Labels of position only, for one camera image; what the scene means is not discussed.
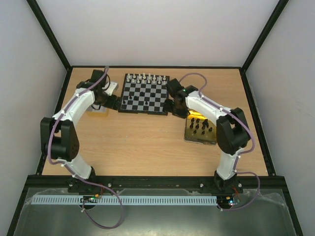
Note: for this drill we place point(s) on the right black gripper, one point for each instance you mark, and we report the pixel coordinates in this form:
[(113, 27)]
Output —
[(169, 106)]

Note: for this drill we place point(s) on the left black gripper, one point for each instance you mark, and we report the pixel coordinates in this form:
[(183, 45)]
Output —
[(113, 104)]

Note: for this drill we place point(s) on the gold tin with black pieces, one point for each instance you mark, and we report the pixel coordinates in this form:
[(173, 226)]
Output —
[(199, 129)]

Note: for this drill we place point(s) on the black silver chess board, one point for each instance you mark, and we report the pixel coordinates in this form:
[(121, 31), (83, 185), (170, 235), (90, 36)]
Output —
[(147, 83)]

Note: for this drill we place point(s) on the silver gold tin lid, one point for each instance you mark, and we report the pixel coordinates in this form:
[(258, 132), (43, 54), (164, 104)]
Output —
[(100, 111)]

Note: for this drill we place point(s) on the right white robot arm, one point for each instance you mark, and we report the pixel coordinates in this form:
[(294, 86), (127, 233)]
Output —
[(232, 130)]

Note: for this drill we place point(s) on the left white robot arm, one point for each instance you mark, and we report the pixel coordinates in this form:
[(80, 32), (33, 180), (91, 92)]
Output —
[(59, 141)]

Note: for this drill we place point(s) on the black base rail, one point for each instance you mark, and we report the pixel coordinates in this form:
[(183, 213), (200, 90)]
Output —
[(199, 184)]

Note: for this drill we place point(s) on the white slotted cable duct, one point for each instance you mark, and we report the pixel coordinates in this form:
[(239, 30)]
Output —
[(125, 200)]

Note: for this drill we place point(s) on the black aluminium frame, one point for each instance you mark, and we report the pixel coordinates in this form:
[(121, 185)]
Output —
[(272, 213)]

